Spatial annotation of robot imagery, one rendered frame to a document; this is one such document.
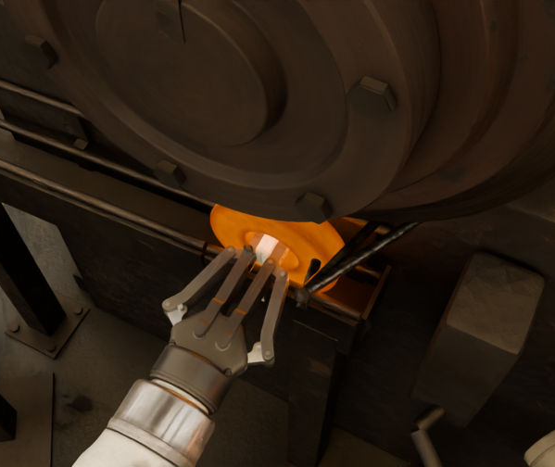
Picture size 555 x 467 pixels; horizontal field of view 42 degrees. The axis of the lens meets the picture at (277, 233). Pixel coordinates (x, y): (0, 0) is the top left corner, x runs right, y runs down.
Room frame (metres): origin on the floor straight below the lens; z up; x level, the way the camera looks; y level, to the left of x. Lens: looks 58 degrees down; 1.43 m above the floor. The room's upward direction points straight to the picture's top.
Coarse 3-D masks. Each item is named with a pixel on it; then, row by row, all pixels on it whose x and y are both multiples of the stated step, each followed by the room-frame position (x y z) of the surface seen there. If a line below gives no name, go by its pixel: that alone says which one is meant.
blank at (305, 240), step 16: (224, 208) 0.42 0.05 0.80; (224, 224) 0.42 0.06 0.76; (240, 224) 0.41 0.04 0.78; (256, 224) 0.40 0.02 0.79; (272, 224) 0.39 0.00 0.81; (288, 224) 0.38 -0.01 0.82; (304, 224) 0.39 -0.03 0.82; (320, 224) 0.39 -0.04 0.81; (224, 240) 0.42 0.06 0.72; (240, 240) 0.41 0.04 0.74; (288, 240) 0.38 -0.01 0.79; (304, 240) 0.37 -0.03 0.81; (320, 240) 0.38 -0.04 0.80; (336, 240) 0.38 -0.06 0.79; (288, 256) 0.41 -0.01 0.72; (304, 256) 0.38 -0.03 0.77; (320, 256) 0.37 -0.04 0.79; (288, 272) 0.39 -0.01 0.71; (304, 272) 0.38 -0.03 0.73
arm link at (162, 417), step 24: (144, 384) 0.23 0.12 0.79; (168, 384) 0.23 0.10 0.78; (120, 408) 0.21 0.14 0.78; (144, 408) 0.21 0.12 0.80; (168, 408) 0.21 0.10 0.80; (192, 408) 0.21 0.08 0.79; (120, 432) 0.19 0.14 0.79; (144, 432) 0.18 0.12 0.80; (168, 432) 0.18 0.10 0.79; (192, 432) 0.19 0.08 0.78; (168, 456) 0.17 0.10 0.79; (192, 456) 0.17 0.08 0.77
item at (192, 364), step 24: (192, 336) 0.29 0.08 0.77; (216, 336) 0.29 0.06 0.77; (240, 336) 0.29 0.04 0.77; (168, 360) 0.25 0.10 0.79; (192, 360) 0.25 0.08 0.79; (216, 360) 0.26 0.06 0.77; (240, 360) 0.26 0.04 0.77; (192, 384) 0.23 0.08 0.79; (216, 384) 0.23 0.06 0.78; (216, 408) 0.22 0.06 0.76
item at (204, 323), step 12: (252, 252) 0.38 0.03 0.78; (240, 264) 0.37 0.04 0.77; (228, 276) 0.35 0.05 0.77; (240, 276) 0.35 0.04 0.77; (228, 288) 0.34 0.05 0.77; (240, 288) 0.35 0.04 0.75; (216, 300) 0.32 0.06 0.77; (228, 300) 0.33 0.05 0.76; (204, 312) 0.31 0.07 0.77; (216, 312) 0.31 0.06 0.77; (204, 324) 0.30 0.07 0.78
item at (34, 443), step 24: (0, 384) 0.51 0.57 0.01; (24, 384) 0.51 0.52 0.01; (48, 384) 0.51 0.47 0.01; (0, 408) 0.43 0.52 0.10; (24, 408) 0.46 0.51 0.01; (48, 408) 0.46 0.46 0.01; (0, 432) 0.40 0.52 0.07; (24, 432) 0.41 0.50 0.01; (48, 432) 0.41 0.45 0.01; (0, 456) 0.37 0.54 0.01; (24, 456) 0.37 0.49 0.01; (48, 456) 0.37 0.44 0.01
